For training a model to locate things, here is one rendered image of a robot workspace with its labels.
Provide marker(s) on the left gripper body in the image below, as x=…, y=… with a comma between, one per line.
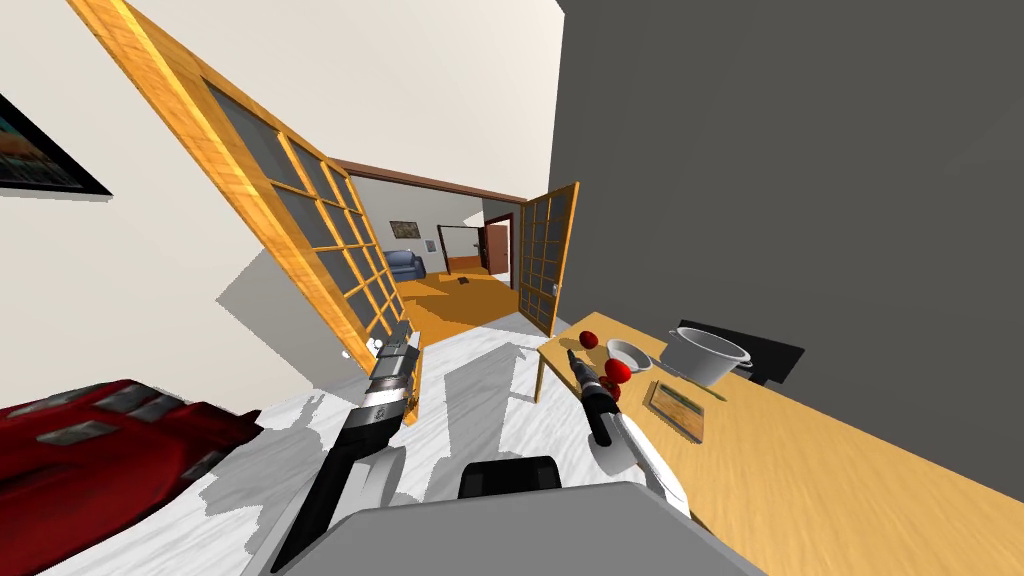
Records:
x=398, y=360

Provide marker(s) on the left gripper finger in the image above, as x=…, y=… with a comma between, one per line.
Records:
x=414, y=342
x=395, y=334

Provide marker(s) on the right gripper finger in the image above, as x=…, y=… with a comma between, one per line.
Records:
x=574, y=359

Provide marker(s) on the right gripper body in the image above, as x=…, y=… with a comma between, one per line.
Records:
x=587, y=381

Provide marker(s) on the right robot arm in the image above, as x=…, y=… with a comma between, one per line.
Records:
x=632, y=448

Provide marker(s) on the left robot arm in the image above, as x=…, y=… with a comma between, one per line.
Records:
x=352, y=448

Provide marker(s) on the white door knob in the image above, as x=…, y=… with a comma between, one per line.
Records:
x=373, y=345

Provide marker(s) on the red apple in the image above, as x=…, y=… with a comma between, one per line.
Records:
x=618, y=370
x=613, y=390
x=589, y=339

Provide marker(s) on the white bowl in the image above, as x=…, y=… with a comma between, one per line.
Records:
x=632, y=354

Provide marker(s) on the blue armchair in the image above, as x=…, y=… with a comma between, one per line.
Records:
x=404, y=264

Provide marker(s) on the brown flat book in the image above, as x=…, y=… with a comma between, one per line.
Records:
x=677, y=409

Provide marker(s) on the wooden glazed door leaf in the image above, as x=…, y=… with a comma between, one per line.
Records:
x=264, y=184
x=546, y=256

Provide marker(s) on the grey cooking pot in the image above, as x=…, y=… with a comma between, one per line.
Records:
x=708, y=356

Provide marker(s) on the brown wooden door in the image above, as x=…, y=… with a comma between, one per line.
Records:
x=498, y=250

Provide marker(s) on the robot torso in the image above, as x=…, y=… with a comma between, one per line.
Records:
x=520, y=532

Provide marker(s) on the yellow wooden table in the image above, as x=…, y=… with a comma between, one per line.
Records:
x=840, y=488

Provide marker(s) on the red sofa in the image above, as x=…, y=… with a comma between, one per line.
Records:
x=104, y=456

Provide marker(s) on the small dark wall picture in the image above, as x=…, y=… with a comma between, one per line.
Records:
x=405, y=230

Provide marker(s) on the black framed wall picture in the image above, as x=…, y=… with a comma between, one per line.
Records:
x=36, y=160

